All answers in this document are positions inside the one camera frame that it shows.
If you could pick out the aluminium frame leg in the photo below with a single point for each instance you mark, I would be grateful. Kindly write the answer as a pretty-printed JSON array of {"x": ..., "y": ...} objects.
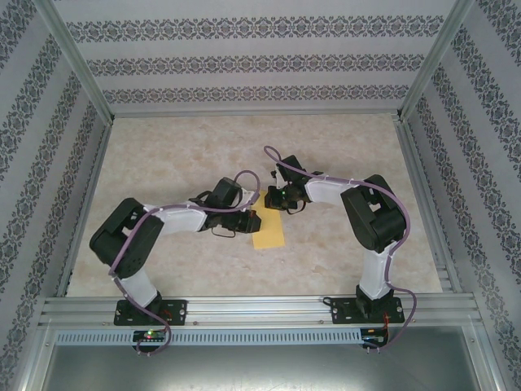
[
  {"x": 34, "y": 358},
  {"x": 490, "y": 358}
]

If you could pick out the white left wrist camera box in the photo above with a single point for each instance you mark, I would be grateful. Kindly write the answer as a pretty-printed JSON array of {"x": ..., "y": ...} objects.
[{"x": 249, "y": 196}]

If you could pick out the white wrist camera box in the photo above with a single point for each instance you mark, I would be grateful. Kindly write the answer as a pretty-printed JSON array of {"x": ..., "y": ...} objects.
[
  {"x": 249, "y": 196},
  {"x": 276, "y": 177}
]

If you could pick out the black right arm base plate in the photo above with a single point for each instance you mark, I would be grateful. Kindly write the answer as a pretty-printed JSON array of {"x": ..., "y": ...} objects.
[{"x": 340, "y": 313}]

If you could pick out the aluminium side rail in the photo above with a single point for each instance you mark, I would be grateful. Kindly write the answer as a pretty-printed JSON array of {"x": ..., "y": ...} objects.
[
  {"x": 95, "y": 171},
  {"x": 416, "y": 171}
]

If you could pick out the grey metal sheet panel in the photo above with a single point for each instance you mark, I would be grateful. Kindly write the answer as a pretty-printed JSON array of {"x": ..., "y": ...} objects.
[{"x": 260, "y": 370}]

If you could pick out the aluminium frame post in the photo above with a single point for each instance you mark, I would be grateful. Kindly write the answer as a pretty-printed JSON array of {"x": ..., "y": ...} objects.
[
  {"x": 436, "y": 61},
  {"x": 75, "y": 61}
]

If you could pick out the yellow paper sheet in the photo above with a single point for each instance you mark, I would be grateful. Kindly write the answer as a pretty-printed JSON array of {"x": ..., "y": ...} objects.
[{"x": 270, "y": 232}]

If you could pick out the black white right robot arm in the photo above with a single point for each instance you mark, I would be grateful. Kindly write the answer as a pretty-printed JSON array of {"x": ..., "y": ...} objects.
[{"x": 374, "y": 220}]

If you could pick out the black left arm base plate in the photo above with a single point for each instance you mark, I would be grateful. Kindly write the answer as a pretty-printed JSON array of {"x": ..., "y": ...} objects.
[{"x": 179, "y": 313}]

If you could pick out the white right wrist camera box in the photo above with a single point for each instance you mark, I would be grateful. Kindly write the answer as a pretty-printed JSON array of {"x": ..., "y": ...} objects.
[{"x": 276, "y": 177}]

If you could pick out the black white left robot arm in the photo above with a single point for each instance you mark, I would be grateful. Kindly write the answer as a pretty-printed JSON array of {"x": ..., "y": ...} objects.
[{"x": 122, "y": 240}]

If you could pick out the aluminium mounting rail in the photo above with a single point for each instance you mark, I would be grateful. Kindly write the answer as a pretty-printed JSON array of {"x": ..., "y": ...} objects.
[{"x": 260, "y": 309}]

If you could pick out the aluminium cross rail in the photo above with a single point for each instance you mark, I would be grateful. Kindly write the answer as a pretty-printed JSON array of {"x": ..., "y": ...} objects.
[{"x": 256, "y": 113}]

